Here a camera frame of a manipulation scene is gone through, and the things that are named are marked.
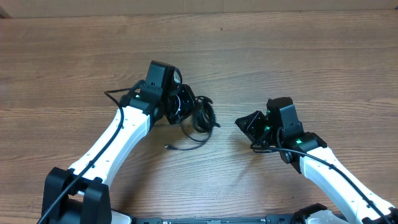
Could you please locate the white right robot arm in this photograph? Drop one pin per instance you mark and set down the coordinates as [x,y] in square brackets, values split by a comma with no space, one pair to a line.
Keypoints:
[279,130]

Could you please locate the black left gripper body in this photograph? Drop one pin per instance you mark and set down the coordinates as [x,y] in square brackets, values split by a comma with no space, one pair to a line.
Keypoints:
[180,104]

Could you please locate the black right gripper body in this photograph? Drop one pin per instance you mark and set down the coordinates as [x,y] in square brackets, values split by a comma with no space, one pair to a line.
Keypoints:
[268,139]

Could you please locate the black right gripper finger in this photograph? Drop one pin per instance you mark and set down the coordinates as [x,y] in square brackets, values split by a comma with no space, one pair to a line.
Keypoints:
[250,132]
[254,121]

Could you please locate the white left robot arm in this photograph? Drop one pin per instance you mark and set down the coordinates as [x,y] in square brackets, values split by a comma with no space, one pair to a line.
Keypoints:
[80,193]

